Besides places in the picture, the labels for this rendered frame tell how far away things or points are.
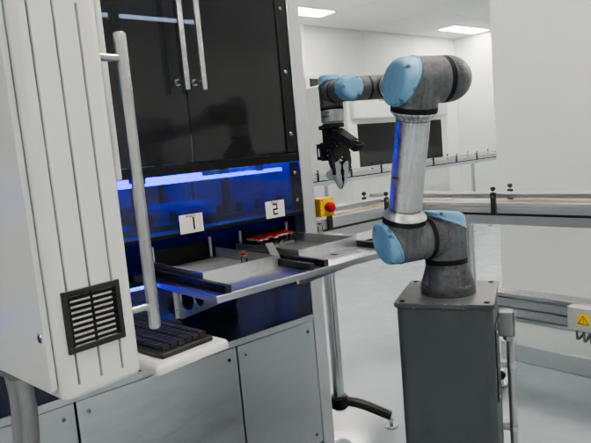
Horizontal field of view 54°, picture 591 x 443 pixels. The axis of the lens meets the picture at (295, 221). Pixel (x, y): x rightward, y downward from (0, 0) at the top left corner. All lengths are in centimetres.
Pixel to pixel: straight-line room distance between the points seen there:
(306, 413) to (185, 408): 54
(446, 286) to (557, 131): 159
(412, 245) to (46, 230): 89
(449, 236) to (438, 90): 40
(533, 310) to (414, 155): 127
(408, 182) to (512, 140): 172
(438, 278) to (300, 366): 80
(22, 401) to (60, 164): 60
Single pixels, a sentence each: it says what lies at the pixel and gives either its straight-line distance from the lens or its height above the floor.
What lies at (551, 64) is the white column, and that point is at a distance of 307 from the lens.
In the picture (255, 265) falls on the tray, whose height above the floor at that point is 90.
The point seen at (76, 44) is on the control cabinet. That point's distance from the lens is 116.
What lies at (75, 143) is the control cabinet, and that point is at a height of 127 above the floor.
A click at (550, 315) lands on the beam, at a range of 253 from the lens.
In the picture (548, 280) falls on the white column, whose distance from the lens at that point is 317.
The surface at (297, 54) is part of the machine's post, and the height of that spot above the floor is 156.
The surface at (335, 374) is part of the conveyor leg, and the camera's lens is 258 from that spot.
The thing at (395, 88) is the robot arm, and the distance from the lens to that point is 142.
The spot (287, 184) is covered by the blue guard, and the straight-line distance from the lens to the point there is 208.
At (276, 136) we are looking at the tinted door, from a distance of 207.
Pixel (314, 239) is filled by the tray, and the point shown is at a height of 89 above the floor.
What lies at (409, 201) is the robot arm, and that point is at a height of 107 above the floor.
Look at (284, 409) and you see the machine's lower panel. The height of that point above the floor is 29.
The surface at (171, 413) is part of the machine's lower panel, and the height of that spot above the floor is 44.
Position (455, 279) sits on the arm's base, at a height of 84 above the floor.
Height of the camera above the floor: 122
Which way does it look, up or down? 7 degrees down
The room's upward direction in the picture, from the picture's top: 5 degrees counter-clockwise
